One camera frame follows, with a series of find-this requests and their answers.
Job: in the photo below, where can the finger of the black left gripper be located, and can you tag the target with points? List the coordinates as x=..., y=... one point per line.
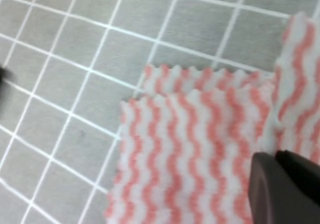
x=5, y=75

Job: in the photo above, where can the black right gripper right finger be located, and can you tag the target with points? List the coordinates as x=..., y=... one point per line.
x=296, y=182

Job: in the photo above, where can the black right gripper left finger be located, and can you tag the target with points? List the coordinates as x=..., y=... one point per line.
x=261, y=195

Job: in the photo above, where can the pink white wavy towel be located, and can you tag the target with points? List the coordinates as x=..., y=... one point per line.
x=187, y=142

